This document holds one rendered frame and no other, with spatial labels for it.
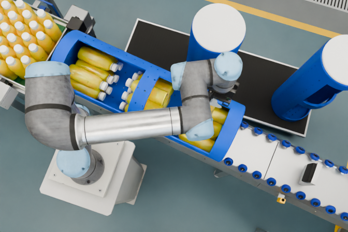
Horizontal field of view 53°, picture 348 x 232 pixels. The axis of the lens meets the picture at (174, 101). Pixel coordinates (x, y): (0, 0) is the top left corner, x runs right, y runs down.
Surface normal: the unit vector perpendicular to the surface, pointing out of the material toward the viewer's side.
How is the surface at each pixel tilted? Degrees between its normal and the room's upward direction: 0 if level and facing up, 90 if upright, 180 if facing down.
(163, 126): 30
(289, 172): 0
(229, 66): 1
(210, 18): 0
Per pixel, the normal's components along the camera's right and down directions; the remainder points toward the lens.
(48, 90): 0.36, -0.32
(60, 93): 0.77, -0.29
